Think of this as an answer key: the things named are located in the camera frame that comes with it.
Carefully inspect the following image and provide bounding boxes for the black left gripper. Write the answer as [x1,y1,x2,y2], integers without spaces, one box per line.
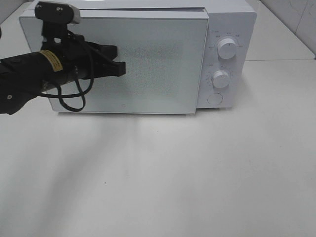
[41,34,126,79]

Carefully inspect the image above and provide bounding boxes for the white microwave door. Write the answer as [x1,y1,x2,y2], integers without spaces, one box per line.
[19,9,209,115]

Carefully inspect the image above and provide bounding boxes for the round white door button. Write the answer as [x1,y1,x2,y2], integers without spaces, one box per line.
[207,93,223,106]

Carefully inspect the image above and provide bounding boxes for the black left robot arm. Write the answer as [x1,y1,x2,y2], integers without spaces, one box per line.
[0,32,126,115]

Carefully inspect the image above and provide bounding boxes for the lower white control knob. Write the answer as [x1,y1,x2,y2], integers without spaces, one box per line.
[211,70,230,89]

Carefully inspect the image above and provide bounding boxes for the white control knob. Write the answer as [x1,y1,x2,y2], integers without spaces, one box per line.
[216,37,237,60]
[211,70,230,89]

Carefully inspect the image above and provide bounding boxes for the upper white control knob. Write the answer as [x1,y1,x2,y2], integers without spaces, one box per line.
[216,37,237,60]

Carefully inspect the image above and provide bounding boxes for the white microwave oven body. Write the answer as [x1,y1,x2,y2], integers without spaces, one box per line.
[24,0,258,115]

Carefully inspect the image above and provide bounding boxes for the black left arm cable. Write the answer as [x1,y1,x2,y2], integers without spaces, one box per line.
[40,31,96,112]

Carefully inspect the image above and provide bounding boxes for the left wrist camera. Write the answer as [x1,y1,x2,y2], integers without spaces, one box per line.
[35,1,81,24]

